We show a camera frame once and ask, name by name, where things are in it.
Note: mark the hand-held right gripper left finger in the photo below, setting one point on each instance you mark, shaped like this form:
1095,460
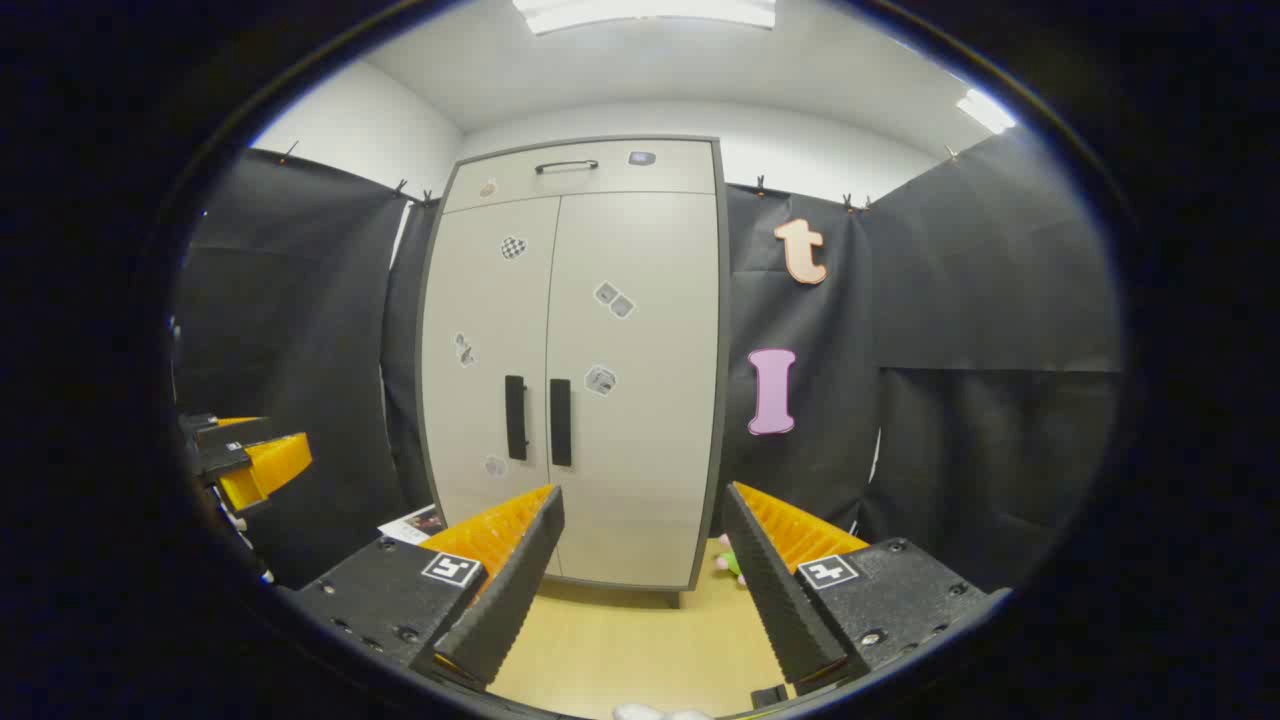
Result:
515,590

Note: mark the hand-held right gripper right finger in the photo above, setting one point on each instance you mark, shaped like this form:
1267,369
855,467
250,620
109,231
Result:
775,600

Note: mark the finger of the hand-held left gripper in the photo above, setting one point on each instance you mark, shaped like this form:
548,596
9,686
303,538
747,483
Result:
225,432
265,465

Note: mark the grey shoe cabinet door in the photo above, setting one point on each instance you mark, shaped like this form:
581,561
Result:
650,450
480,320

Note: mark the grey double-door shoe cabinet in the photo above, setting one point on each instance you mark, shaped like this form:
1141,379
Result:
723,380

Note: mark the pink plush toy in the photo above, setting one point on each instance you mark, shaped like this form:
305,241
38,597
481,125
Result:
733,565

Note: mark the white booklet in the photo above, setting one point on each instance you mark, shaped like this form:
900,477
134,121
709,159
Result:
412,525

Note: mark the white object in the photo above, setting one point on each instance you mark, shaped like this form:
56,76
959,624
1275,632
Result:
650,713

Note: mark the black backdrop cloth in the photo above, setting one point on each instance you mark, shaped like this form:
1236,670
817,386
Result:
950,300

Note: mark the small ceiling light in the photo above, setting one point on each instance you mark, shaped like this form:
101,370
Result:
985,110

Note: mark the long ceiling light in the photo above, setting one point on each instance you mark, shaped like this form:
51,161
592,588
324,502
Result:
640,12

